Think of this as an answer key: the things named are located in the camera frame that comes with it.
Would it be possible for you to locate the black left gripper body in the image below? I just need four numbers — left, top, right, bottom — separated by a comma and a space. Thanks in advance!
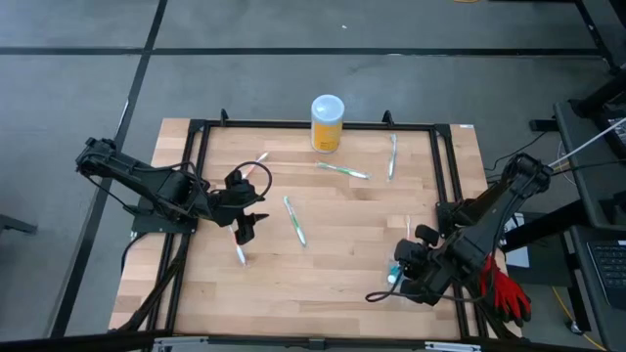
210, 188, 266, 222

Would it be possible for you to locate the black furniture leg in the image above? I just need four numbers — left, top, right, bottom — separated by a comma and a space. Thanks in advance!
0, 213, 38, 236

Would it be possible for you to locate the pink white toothbrush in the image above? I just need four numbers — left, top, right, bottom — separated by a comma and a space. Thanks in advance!
241, 151, 270, 180

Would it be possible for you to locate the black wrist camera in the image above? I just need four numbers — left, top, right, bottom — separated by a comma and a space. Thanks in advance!
223, 169, 256, 196
393, 238, 423, 269

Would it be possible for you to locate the white cable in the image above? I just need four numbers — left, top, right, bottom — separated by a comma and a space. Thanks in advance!
547, 116, 626, 170

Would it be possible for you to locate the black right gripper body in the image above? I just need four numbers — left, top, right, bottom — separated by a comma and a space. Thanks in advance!
408, 242, 466, 294

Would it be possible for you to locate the blue white toothbrush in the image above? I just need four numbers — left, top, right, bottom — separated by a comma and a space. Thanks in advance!
227, 224, 248, 268

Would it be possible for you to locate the yellow white wipes canister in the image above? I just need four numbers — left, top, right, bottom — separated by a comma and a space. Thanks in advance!
310, 94, 346, 155

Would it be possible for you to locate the yellow floor cable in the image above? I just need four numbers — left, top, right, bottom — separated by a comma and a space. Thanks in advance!
551, 286, 607, 351

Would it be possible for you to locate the black computer keyboard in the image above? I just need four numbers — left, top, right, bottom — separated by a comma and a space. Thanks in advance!
586, 240, 626, 310

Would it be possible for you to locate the teal mouthwash bottle white cap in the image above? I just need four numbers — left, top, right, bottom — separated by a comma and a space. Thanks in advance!
387, 261, 405, 286

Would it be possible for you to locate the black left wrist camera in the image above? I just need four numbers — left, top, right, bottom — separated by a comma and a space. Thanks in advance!
223, 169, 256, 196

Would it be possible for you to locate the black aluminium table frame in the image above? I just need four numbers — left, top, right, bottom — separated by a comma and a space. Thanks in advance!
111, 108, 490, 352

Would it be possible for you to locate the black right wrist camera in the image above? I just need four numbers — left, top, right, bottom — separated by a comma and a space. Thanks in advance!
393, 238, 423, 269

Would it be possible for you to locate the white paper sheet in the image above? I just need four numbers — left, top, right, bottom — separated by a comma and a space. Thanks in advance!
506, 243, 531, 269

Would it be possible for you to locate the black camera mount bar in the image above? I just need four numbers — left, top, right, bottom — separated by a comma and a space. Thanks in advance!
151, 334, 483, 352

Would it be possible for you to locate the red black work glove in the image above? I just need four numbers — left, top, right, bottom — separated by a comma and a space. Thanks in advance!
488, 271, 533, 328
478, 253, 508, 297

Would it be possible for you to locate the green toothbrush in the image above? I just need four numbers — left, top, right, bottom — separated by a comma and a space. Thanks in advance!
315, 161, 372, 181
387, 133, 399, 183
283, 195, 308, 248

